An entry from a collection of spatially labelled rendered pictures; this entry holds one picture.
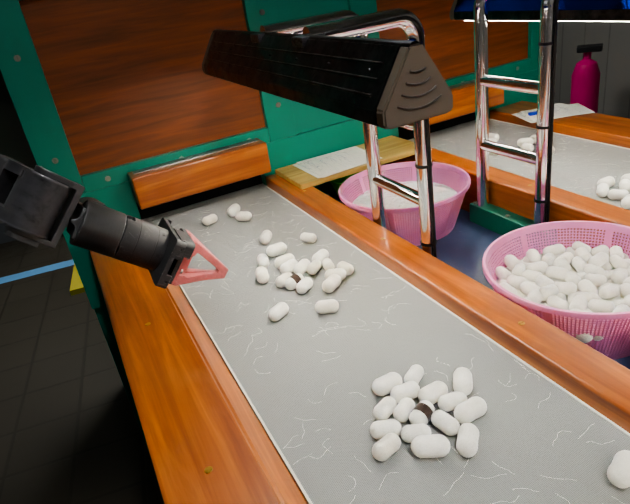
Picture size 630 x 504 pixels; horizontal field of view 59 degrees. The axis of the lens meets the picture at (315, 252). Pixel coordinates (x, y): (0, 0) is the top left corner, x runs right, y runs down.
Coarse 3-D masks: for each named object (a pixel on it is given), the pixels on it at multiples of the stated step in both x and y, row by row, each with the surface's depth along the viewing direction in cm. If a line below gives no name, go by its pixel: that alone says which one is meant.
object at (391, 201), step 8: (408, 184) 123; (416, 184) 124; (440, 184) 121; (368, 192) 125; (384, 192) 120; (440, 192) 116; (448, 192) 116; (456, 192) 116; (360, 200) 121; (368, 200) 118; (384, 200) 117; (392, 200) 118; (400, 200) 115; (440, 200) 112; (392, 208) 114
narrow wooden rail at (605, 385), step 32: (288, 192) 122; (320, 192) 118; (352, 224) 101; (384, 256) 90; (416, 256) 87; (448, 288) 78; (480, 288) 76; (480, 320) 71; (512, 320) 69; (544, 320) 68; (512, 352) 67; (544, 352) 63; (576, 352) 62; (576, 384) 59; (608, 384) 57; (608, 416) 56
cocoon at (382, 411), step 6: (384, 402) 61; (390, 402) 61; (396, 402) 61; (378, 408) 60; (384, 408) 60; (390, 408) 60; (378, 414) 60; (384, 414) 60; (390, 414) 60; (378, 420) 60
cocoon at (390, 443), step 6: (384, 438) 56; (390, 438) 56; (396, 438) 56; (378, 444) 55; (384, 444) 55; (390, 444) 55; (396, 444) 56; (372, 450) 55; (378, 450) 55; (384, 450) 55; (390, 450) 55; (396, 450) 56; (378, 456) 55; (384, 456) 55
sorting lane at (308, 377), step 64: (256, 192) 131; (256, 256) 101; (256, 320) 82; (320, 320) 80; (384, 320) 77; (448, 320) 75; (256, 384) 69; (320, 384) 67; (448, 384) 64; (512, 384) 63; (320, 448) 58; (512, 448) 55; (576, 448) 54
